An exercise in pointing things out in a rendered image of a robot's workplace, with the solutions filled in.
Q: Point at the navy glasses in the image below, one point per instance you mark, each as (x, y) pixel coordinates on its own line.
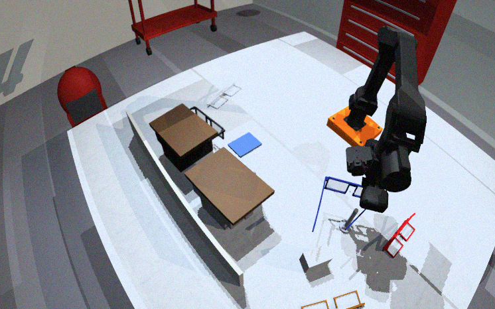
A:
(338, 185)

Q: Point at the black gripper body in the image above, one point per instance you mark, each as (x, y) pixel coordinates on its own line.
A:
(373, 197)

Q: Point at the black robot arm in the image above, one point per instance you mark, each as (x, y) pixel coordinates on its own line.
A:
(406, 112)

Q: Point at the dark grey rectangular panel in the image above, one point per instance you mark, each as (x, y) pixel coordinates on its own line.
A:
(183, 205)

